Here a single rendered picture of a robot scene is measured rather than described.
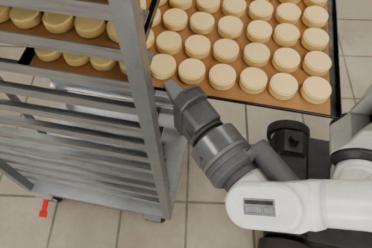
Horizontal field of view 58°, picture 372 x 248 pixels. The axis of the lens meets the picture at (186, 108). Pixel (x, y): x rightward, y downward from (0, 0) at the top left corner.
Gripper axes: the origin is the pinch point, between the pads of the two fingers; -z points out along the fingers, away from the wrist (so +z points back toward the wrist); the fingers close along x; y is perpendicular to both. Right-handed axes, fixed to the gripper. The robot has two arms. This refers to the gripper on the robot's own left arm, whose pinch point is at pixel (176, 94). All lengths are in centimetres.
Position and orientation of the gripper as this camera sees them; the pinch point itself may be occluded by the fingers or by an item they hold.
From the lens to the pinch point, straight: 61.3
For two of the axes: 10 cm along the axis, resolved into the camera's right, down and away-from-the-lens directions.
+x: 0.0, -5.1, -8.6
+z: 5.6, 7.2, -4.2
